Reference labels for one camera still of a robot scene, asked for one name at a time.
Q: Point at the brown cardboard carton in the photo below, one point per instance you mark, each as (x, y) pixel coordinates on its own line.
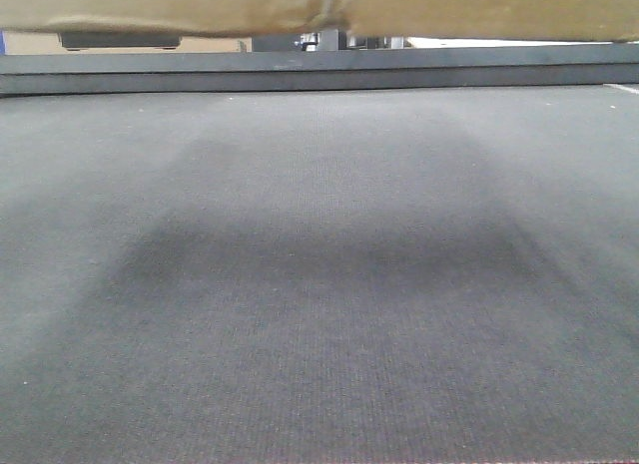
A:
(561, 20)

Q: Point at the dark conveyor side frame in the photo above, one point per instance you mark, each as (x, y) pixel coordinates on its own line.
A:
(554, 65)

